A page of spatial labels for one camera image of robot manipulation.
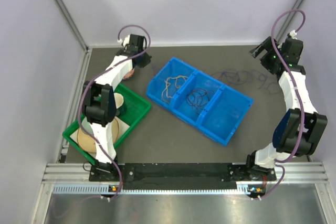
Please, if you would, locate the cream green cup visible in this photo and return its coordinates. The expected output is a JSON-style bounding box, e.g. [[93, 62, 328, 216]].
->
[[114, 93, 127, 116]]

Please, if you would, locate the pale green glass bowl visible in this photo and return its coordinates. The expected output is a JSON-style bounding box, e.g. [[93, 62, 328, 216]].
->
[[81, 117, 92, 134]]

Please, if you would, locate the yellow thin cable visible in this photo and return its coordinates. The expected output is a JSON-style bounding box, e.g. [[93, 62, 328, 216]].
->
[[161, 74, 188, 103]]

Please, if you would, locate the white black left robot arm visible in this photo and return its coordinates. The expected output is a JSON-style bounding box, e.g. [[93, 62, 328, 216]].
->
[[80, 34, 151, 180]]

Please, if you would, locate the tan wooden plate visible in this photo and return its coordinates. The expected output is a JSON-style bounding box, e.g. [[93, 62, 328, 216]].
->
[[77, 118, 120, 153]]

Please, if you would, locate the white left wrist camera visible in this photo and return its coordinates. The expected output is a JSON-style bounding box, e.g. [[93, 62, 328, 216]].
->
[[118, 34, 130, 47]]

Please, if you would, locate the purple thin cable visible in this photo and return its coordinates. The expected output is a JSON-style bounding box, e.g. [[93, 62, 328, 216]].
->
[[211, 69, 283, 95]]

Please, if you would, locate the blue three-compartment bin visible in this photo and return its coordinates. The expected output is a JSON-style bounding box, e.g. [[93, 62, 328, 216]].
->
[[146, 57, 253, 146]]

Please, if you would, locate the green plastic tray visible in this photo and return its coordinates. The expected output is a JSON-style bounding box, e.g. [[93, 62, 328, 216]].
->
[[62, 84, 151, 164]]

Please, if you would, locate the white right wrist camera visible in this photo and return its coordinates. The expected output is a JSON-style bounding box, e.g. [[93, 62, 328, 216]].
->
[[287, 30, 297, 39]]

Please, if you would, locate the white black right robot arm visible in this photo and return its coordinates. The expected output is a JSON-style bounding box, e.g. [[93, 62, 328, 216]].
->
[[245, 36, 328, 180]]

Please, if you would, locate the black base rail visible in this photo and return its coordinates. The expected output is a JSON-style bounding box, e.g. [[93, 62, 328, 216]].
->
[[88, 163, 277, 190]]

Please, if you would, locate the brown thin cable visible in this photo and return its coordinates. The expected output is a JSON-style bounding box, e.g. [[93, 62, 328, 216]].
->
[[186, 87, 215, 114]]

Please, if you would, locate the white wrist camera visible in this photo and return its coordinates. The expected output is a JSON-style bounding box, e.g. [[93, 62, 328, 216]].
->
[[118, 34, 130, 47], [287, 30, 297, 39]]

